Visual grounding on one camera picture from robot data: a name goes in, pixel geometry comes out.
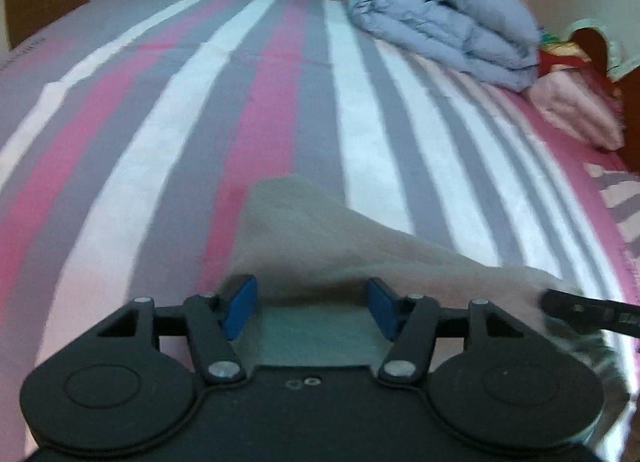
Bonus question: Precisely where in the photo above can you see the red colourful cloth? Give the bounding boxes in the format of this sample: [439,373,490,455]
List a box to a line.
[537,39,623,90]

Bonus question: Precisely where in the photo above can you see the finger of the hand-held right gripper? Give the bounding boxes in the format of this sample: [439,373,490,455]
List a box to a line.
[539,288,640,339]

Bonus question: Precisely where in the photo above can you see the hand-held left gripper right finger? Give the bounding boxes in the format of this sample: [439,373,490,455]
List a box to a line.
[366,278,532,384]

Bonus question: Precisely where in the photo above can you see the folded blue quilt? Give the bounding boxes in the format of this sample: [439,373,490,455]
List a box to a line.
[348,0,542,92]

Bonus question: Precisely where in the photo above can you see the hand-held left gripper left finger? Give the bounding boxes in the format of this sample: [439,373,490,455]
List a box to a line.
[96,275,259,384]

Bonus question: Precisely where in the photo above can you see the grey pants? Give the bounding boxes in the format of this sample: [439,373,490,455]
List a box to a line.
[227,176,631,393]

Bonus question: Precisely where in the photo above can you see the pink padded cloth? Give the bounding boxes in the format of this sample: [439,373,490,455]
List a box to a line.
[529,72,627,151]

